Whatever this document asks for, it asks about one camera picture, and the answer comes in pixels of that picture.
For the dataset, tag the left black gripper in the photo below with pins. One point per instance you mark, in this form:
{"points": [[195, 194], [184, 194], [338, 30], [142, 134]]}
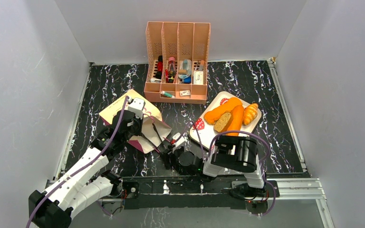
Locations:
{"points": [[139, 121]]}

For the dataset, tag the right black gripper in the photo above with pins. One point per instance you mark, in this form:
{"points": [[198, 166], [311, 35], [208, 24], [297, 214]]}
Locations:
{"points": [[171, 151]]}

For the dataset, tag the pink and cream paper bag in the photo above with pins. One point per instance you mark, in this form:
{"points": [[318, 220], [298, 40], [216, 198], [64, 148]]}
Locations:
{"points": [[151, 113]]}

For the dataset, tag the long twisted orange bread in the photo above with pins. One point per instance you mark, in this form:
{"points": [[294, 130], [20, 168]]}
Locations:
{"points": [[212, 116]]}

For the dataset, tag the brown bread slice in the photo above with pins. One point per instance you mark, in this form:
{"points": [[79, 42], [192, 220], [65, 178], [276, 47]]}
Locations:
{"points": [[223, 123]]}

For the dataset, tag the orange baguette bread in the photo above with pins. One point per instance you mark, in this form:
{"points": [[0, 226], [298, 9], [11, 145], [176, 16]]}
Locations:
{"points": [[237, 114]]}

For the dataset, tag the small croissant bread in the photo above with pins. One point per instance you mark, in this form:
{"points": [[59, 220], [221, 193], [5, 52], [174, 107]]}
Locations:
{"points": [[250, 113]]}

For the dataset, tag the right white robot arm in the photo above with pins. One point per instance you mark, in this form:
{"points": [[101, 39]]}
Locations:
{"points": [[235, 153]]}

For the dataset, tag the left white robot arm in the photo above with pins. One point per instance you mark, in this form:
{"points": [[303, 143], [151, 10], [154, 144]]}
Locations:
{"points": [[58, 204]]}

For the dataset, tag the white strawberry tray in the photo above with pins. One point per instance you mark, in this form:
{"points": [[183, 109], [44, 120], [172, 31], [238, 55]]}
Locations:
{"points": [[206, 132]]}

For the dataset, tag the green tube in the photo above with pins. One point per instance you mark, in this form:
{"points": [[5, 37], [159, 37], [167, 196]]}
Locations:
{"points": [[167, 94]]}

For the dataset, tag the red black bottle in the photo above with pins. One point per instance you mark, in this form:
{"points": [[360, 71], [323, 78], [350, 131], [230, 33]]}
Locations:
{"points": [[159, 68]]}

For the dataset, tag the small white card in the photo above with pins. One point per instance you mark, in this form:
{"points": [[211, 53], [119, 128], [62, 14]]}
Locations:
{"points": [[185, 93]]}

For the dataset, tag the pink capped bottle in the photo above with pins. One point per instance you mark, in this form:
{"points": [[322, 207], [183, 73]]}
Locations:
{"points": [[171, 70]]}

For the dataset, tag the white small box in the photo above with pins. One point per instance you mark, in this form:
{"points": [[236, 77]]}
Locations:
{"points": [[198, 78]]}

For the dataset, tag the pink desk organizer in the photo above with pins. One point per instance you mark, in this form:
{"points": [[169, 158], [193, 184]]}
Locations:
{"points": [[181, 40]]}

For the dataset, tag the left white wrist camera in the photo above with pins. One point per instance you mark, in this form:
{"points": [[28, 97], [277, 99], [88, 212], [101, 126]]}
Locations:
{"points": [[136, 105]]}

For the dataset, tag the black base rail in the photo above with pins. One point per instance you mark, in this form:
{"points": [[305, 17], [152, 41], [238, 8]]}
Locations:
{"points": [[191, 192]]}

